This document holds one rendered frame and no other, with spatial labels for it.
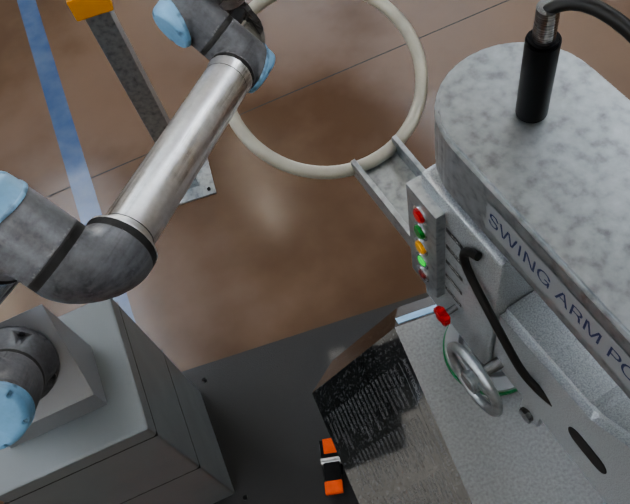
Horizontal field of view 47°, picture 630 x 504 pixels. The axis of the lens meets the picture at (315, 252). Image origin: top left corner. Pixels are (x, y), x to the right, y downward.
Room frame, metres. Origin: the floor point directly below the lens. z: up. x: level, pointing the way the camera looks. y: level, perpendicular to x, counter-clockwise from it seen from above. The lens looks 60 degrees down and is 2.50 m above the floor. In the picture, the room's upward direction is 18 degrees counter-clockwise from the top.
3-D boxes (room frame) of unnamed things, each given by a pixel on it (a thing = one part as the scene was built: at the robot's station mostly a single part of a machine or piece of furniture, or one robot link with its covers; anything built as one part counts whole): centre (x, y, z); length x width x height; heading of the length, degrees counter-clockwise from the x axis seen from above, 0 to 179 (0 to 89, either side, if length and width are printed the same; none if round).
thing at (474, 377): (0.39, -0.23, 1.24); 0.15 x 0.10 x 0.15; 15
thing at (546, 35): (0.53, -0.32, 1.83); 0.04 x 0.04 x 0.17
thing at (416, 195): (0.57, -0.19, 1.42); 0.08 x 0.03 x 0.28; 15
